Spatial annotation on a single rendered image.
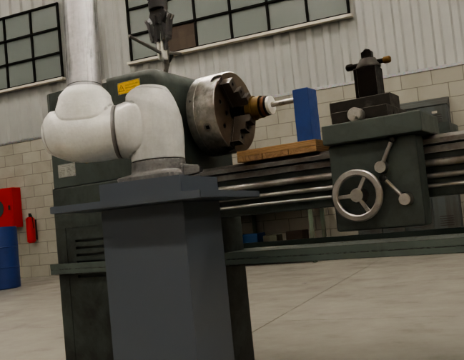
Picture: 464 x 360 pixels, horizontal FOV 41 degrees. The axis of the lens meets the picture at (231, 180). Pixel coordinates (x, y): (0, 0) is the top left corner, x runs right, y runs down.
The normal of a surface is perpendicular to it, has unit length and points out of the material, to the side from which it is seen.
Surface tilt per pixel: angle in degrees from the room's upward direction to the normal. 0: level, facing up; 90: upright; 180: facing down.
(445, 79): 90
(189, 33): 90
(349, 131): 90
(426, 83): 90
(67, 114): 79
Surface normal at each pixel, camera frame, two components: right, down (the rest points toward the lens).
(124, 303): -0.37, -0.03
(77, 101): -0.01, -0.22
